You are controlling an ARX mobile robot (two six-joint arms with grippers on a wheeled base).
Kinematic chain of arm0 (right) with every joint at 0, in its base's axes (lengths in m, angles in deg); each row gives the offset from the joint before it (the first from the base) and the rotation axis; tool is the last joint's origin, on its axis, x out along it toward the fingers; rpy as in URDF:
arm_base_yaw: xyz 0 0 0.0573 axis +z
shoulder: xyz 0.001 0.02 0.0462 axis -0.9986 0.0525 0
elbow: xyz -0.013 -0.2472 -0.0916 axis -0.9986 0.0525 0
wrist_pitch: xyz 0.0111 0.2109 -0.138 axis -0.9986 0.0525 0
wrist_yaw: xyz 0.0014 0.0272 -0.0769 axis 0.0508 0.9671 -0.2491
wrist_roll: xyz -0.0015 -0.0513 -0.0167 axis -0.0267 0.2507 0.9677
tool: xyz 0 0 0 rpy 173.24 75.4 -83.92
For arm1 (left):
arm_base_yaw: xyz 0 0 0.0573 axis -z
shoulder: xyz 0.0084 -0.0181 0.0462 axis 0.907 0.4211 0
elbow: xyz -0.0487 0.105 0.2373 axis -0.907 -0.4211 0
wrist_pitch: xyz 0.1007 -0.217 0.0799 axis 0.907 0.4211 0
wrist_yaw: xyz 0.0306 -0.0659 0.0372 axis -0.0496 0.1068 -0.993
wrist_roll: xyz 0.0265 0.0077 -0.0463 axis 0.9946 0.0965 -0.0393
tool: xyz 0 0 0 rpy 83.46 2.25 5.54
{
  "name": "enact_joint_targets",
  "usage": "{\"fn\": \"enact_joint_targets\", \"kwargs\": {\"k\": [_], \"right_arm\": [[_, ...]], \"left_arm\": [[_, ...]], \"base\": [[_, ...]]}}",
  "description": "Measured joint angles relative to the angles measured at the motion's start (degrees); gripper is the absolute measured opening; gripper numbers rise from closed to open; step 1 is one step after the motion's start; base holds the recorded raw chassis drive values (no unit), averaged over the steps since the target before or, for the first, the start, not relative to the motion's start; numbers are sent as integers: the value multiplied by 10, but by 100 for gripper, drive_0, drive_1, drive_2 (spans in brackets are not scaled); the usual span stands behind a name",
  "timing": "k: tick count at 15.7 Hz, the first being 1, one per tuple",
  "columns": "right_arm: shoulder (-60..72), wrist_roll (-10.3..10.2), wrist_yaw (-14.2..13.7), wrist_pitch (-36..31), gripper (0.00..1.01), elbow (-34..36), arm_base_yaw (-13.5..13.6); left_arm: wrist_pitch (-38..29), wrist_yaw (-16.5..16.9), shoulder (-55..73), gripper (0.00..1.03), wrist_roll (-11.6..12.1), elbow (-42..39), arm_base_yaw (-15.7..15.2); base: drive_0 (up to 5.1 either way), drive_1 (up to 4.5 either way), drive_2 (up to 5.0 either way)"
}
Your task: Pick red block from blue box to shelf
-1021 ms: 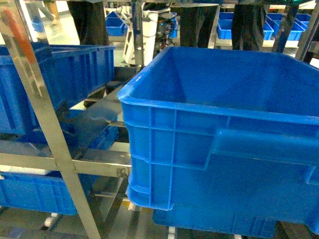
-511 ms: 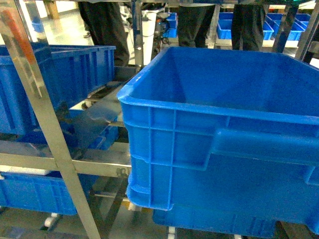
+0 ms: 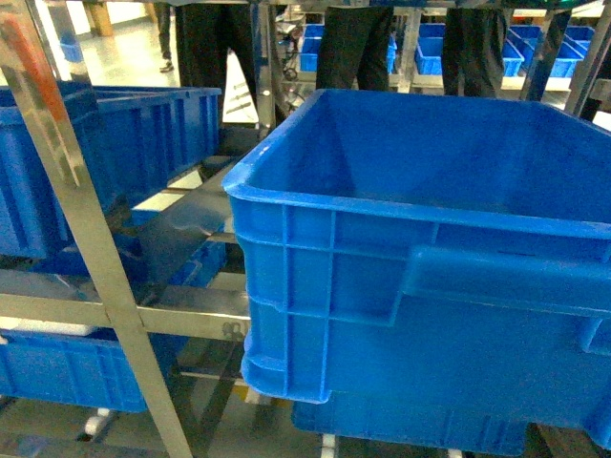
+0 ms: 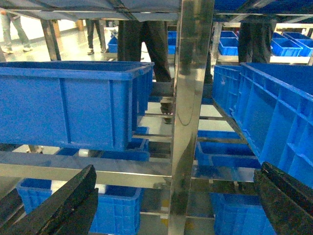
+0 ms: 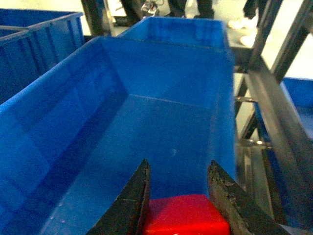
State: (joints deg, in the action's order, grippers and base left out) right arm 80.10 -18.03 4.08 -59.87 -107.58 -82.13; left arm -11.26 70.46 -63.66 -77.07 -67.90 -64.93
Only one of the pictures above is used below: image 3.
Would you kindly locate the large blue crate on shelf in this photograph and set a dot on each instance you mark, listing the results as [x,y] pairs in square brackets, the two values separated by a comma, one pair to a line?
[446,251]

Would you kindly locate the blue crate lower right shelf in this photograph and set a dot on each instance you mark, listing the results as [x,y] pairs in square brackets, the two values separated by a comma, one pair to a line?
[387,419]

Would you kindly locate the blue crate shelf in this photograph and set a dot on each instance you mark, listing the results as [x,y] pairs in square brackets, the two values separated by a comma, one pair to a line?
[387,419]
[90,370]

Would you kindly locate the blue crate lower left shelf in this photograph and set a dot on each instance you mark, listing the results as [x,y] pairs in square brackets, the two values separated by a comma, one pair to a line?
[90,370]

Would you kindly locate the steel shelf rack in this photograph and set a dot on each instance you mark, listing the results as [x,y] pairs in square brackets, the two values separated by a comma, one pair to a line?
[61,114]

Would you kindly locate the blue crate top left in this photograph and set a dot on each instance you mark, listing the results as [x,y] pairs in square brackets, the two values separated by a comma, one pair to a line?
[139,140]

